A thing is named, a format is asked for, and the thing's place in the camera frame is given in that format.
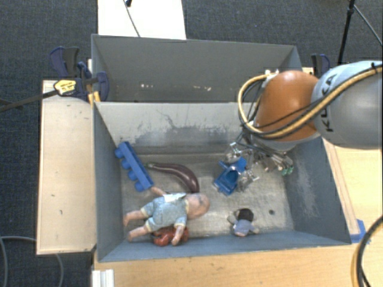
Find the grey metal bin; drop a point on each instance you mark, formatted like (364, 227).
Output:
(191, 70)

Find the blue toy building brick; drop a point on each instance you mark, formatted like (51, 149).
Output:
(134, 166)

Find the pale wood board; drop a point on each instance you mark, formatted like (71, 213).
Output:
(66, 172)

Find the small dark-headed plush toy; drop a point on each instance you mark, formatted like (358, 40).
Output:
(243, 224)

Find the red toy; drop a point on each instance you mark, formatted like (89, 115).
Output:
(163, 238)

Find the purple toy eggplant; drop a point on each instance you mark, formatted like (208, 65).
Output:
(185, 173)

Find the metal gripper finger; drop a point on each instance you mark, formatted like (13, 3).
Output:
(247, 180)
(234, 154)

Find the baby doll in blue clothes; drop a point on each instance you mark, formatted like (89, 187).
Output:
(167, 211)

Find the blue plastic toy piece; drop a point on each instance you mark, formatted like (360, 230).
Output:
(229, 178)

